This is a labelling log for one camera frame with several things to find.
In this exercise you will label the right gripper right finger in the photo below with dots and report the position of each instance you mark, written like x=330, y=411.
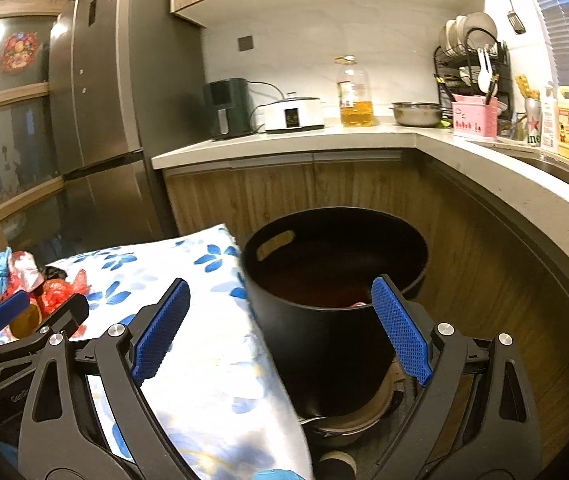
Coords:
x=474, y=415

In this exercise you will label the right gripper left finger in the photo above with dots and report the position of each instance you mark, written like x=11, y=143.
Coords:
x=61, y=436

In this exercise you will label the red orange plastic bag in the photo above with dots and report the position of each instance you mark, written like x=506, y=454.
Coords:
x=54, y=292

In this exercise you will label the red printed clear bag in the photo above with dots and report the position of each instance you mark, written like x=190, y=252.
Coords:
x=25, y=274

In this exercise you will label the blue knotted plastic bag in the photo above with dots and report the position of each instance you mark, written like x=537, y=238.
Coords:
x=5, y=260

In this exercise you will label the large red gold paper cup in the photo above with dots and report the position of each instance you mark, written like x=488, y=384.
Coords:
x=26, y=323

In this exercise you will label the black plastic bag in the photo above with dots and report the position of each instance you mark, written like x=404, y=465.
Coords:
x=53, y=273

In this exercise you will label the black trash bin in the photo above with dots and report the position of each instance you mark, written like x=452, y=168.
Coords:
x=308, y=277

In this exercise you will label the floral blue white tablecloth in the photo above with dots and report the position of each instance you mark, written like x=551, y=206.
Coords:
x=217, y=393

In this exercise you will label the wooden lower cabinets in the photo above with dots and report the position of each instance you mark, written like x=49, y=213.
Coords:
x=490, y=269

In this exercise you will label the wooden glass door cabinet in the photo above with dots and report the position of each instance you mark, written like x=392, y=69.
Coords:
x=31, y=185

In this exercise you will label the pink utensil basket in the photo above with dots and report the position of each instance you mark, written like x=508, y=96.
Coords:
x=472, y=117

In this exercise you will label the steel bowl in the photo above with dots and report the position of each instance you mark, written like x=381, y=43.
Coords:
x=417, y=114

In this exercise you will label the white slim bottle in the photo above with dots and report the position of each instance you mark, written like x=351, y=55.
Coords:
x=549, y=123

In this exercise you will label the black air fryer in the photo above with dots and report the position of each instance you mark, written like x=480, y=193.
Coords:
x=228, y=108

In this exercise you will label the white rice spoon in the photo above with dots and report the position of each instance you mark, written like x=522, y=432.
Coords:
x=485, y=74

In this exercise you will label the dark steel refrigerator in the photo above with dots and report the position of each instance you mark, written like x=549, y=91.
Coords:
x=126, y=80

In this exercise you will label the cooking oil bottle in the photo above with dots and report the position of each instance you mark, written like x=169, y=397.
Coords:
x=353, y=88

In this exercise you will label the white slow cooker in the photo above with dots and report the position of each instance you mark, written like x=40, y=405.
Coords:
x=294, y=113

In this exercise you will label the black dish rack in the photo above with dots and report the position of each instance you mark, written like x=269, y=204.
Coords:
x=456, y=63

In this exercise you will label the hanging metal spatula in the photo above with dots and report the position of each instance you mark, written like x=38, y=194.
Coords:
x=515, y=21

